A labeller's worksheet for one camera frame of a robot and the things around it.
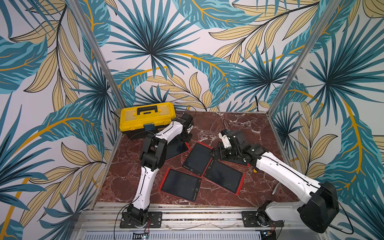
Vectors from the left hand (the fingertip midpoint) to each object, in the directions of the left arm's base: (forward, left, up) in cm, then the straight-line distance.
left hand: (185, 141), depth 101 cm
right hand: (-16, -18, +15) cm, 28 cm away
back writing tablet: (-3, +7, -5) cm, 9 cm away
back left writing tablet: (-10, -9, -5) cm, 15 cm away
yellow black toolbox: (+3, +30, +16) cm, 34 cm away
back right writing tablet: (-17, -33, -1) cm, 37 cm away
